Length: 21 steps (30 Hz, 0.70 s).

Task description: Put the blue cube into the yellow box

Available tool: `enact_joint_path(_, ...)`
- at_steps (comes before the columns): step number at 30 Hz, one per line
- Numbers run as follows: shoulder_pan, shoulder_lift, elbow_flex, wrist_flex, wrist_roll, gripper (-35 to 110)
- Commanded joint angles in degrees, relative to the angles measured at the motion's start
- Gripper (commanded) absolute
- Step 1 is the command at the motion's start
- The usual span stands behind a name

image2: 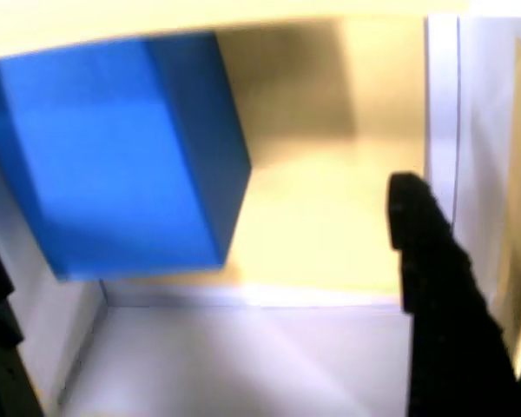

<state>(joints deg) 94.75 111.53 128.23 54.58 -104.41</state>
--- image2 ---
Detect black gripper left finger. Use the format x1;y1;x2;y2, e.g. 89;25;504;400
0;237;45;417

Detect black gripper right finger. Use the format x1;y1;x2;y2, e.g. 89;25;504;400
386;171;521;417

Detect yellow cardboard box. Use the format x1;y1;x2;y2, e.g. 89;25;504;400
0;0;521;417

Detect blue block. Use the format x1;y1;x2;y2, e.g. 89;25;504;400
0;31;254;284

